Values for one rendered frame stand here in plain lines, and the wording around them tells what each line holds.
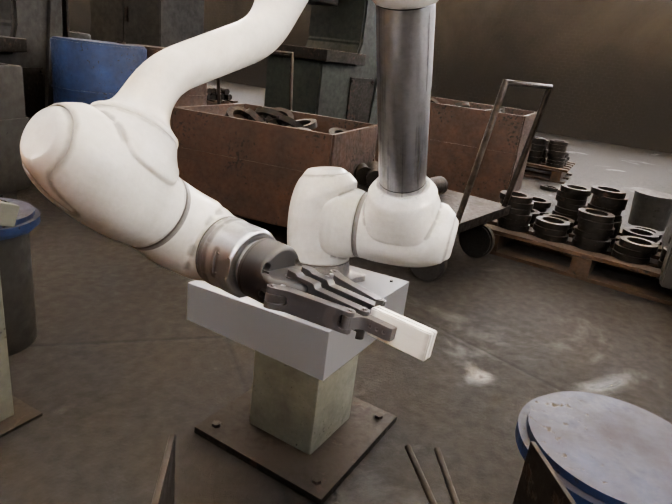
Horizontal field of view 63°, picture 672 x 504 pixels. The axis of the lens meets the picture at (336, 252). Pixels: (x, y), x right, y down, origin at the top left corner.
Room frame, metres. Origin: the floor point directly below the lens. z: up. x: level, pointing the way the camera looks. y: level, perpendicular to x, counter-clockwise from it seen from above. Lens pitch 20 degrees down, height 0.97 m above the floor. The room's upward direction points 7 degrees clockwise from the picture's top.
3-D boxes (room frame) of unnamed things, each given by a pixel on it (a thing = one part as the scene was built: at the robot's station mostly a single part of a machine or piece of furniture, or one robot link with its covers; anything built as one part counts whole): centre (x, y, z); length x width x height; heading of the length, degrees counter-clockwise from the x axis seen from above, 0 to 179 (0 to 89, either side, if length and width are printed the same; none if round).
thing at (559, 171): (6.27, -1.89, 0.22); 1.20 x 0.81 x 0.44; 64
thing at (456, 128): (4.34, -0.83, 0.38); 1.03 x 0.83 x 0.75; 67
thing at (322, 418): (1.26, 0.04, 0.16); 0.40 x 0.40 x 0.31; 61
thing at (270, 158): (3.10, 0.39, 0.33); 0.93 x 0.73 x 0.66; 71
